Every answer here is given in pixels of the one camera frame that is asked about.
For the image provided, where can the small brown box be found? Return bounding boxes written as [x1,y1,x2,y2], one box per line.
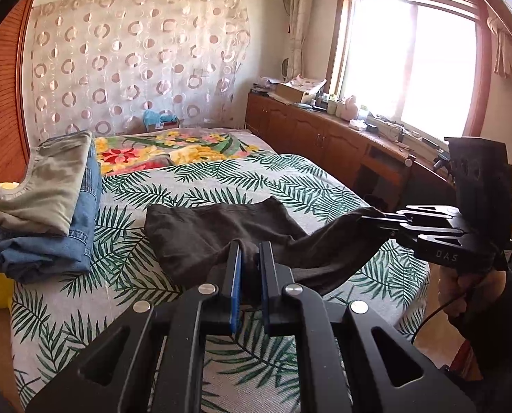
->
[146,118,183,132]

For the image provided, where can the person's right hand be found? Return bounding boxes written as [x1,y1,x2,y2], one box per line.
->
[437,267,508,325]

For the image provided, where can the person's right forearm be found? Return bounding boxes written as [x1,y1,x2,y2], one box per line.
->
[449,262,512,396]

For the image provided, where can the narrow floral window curtain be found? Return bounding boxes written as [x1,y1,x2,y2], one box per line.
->
[486,15,512,80]
[290,0,314,80]

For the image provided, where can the floral blanket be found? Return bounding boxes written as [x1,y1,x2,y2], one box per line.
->
[93,128,278,177]

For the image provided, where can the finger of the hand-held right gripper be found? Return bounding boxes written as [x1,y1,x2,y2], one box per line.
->
[385,208,459,224]
[359,216,467,248]

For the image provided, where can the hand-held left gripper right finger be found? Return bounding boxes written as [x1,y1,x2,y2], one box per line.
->
[258,241,476,413]

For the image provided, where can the folded olive pants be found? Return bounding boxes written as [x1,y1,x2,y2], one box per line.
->
[0,130,94,237]

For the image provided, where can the long wooden cabinet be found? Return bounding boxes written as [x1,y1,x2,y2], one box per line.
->
[245,90,459,211]

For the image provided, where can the folded blue jeans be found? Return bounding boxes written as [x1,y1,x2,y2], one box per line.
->
[0,142,104,285]

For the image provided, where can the wooden slatted wardrobe door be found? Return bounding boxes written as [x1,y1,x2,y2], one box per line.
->
[0,0,39,199]

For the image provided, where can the black cable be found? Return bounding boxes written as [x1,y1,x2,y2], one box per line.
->
[412,290,474,346]

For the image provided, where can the circle pattern curtain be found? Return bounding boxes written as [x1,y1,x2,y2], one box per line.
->
[30,0,252,136]

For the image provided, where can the black pants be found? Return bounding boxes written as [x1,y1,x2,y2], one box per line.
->
[145,195,388,297]

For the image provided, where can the leaf print bed sheet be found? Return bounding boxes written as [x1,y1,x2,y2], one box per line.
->
[11,152,431,413]

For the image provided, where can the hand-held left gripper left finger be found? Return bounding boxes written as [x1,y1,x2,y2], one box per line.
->
[26,241,244,413]

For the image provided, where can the pale pink bottle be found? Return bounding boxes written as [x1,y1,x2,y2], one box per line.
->
[343,95,360,121]

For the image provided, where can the cardboard box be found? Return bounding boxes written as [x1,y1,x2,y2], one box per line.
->
[275,83,312,104]

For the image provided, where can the patterned white paper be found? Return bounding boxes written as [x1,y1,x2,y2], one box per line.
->
[288,74,328,93]

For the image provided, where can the wooden frame window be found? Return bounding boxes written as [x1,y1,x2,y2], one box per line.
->
[327,0,493,138]

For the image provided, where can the teal cloth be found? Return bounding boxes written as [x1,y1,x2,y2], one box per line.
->
[143,109,173,126]

